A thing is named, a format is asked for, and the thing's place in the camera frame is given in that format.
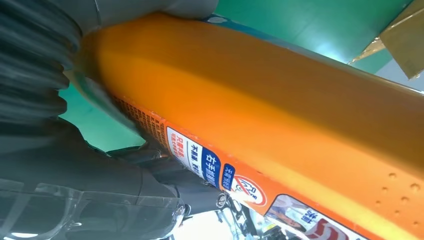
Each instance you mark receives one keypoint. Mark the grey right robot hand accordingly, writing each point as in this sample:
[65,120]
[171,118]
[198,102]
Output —
[82,198]

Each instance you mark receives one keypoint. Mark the yellow tape-wrapped cardboard box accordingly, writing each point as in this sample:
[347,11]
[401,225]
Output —
[405,39]

